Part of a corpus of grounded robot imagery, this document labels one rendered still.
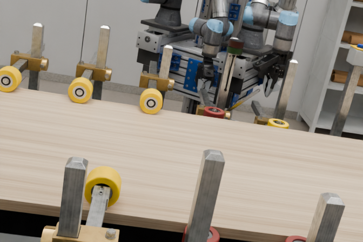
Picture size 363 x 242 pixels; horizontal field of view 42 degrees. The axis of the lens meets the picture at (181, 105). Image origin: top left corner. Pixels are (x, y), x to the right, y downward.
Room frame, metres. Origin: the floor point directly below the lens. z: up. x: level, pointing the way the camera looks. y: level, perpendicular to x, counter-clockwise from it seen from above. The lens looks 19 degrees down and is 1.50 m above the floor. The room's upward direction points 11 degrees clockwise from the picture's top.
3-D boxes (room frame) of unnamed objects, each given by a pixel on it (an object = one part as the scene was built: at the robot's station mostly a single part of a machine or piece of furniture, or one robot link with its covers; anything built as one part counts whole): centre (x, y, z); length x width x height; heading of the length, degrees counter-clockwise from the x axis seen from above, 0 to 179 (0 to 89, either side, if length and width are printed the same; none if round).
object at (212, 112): (1.74, -0.13, 0.85); 0.08 x 0.08 x 0.11
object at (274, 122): (1.74, -0.38, 0.85); 0.08 x 0.08 x 0.11
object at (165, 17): (2.70, 0.16, 1.09); 0.15 x 0.15 x 0.10
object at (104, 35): (1.81, 0.34, 0.90); 0.03 x 0.03 x 0.48; 6
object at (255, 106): (1.93, -0.36, 0.83); 0.43 x 0.03 x 0.04; 6
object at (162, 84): (1.83, 0.12, 0.95); 0.13 x 0.06 x 0.05; 96
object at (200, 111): (1.85, -0.13, 0.85); 0.13 x 0.06 x 0.05; 96
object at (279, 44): (1.97, -0.36, 1.17); 0.08 x 0.08 x 0.05
